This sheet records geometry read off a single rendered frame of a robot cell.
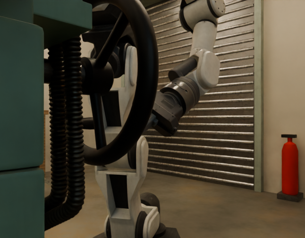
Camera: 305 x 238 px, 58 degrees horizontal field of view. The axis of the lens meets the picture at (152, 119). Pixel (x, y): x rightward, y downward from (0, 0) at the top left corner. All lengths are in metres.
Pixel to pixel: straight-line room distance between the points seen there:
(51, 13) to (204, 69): 0.50
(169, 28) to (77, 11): 3.51
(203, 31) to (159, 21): 3.13
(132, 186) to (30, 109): 0.90
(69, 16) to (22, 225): 0.21
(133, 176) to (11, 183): 0.88
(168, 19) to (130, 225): 3.12
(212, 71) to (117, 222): 0.71
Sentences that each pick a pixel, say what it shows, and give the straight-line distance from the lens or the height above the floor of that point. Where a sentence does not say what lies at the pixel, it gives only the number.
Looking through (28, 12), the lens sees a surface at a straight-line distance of 0.21.
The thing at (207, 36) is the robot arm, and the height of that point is 0.98.
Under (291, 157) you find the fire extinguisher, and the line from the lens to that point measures 2.84.
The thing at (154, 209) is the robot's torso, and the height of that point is 0.34.
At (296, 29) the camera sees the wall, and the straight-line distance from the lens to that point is 3.10.
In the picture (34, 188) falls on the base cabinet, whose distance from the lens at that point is 0.19.
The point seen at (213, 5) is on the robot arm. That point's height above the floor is 1.07.
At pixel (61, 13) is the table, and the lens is 0.32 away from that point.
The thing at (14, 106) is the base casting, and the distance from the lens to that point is 0.18.
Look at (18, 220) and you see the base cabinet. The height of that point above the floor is 0.68.
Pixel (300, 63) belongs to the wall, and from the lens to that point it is 3.01.
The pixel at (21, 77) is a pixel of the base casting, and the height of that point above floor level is 0.76.
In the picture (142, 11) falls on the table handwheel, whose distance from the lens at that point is 0.39.
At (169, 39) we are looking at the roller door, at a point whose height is 1.80.
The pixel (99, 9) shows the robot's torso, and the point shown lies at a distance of 0.92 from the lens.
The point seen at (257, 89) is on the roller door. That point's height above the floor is 1.04.
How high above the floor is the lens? 0.74
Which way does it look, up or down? level
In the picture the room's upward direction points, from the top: straight up
